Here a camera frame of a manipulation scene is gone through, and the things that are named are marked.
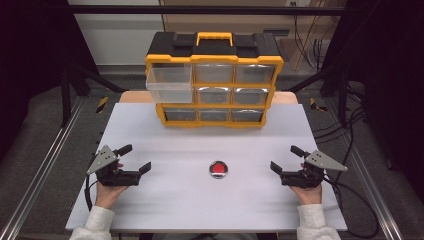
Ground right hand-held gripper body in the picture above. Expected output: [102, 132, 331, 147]
[280, 149, 349, 190]

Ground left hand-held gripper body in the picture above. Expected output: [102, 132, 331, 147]
[86, 144, 142, 187]

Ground round red and black tin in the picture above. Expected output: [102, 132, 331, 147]
[208, 160, 230, 180]

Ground clear plastic drawer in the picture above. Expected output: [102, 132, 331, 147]
[145, 62, 195, 105]

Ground person's right hand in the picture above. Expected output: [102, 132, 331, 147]
[288, 162, 324, 206]

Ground person's left hand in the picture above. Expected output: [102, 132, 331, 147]
[94, 161, 130, 211]

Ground yellow and black tape strip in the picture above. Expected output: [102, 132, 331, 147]
[95, 96, 110, 114]
[309, 97, 329, 113]

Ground wooden table board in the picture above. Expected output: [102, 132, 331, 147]
[118, 90, 299, 105]

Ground black metal stand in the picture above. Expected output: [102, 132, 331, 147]
[60, 54, 129, 128]
[285, 61, 352, 128]

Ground set of closed clear drawers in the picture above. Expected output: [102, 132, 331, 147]
[162, 63, 278, 123]

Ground black curtain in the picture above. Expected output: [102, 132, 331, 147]
[0, 0, 101, 161]
[328, 0, 424, 201]

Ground yellow and black organizer cabinet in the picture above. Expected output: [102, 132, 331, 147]
[144, 31, 285, 129]

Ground black crossbar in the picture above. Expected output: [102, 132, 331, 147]
[66, 4, 351, 16]

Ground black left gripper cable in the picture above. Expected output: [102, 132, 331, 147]
[83, 174, 101, 212]

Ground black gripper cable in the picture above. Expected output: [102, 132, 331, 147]
[321, 175, 381, 240]
[83, 174, 101, 212]

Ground black floor cables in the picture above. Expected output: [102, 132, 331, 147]
[312, 84, 369, 174]

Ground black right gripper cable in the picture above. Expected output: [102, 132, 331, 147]
[321, 175, 381, 240]

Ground metal floor rail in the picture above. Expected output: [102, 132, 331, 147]
[0, 95, 85, 240]
[324, 98, 405, 240]

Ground hanging black cables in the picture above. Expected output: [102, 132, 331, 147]
[291, 1, 334, 72]

